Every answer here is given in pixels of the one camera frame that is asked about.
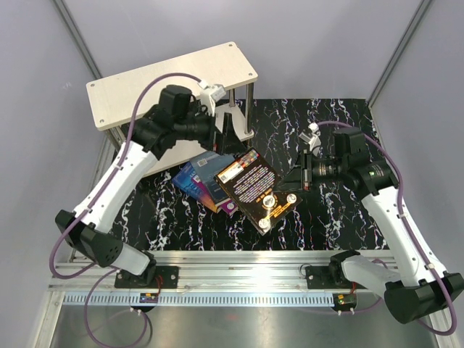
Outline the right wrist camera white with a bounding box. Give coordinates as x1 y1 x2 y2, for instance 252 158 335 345
299 123 321 156

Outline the aluminium mounting rail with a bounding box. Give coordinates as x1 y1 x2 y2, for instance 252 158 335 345
47 250 398 293

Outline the purple cable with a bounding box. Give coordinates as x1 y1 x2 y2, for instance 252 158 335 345
299 120 457 336
49 72 202 348

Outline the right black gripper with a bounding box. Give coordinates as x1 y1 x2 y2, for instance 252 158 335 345
273 149 348 194

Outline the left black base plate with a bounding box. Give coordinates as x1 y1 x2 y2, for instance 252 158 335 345
115 265 180 289

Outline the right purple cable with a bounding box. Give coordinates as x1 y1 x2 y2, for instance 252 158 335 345
299 120 457 336

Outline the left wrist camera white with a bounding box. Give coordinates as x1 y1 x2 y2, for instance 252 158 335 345
198 80 226 114

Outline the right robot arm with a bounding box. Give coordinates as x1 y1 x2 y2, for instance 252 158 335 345
276 123 463 335

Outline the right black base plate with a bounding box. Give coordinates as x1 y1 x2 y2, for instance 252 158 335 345
299 264 352 290

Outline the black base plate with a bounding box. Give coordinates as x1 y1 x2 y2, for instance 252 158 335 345
299 264 352 290
115 265 180 289

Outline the purple puzzle book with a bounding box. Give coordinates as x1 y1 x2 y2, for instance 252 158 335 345
205 188 238 216

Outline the dark blue book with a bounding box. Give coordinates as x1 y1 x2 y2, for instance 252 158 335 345
190 151 234 206

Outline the white two-tier wooden shelf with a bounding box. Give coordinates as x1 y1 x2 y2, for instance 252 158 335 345
86 41 259 178

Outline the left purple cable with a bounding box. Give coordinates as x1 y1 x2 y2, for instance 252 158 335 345
49 72 202 348

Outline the black book with circles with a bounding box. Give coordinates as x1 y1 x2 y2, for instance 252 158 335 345
215 148 302 235

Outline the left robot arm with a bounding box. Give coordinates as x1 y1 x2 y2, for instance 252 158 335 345
55 81 235 288

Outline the white slotted cable duct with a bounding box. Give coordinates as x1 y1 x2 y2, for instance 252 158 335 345
63 291 334 307

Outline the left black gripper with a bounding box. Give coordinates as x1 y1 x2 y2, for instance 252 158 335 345
174 106 247 155

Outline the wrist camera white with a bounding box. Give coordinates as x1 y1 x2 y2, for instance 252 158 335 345
198 80 226 114
299 123 321 156

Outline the blue Jane Eyre book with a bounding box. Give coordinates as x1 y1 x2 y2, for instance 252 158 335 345
172 162 218 212

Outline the black marble pattern mat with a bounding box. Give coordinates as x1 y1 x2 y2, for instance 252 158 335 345
112 99 387 251

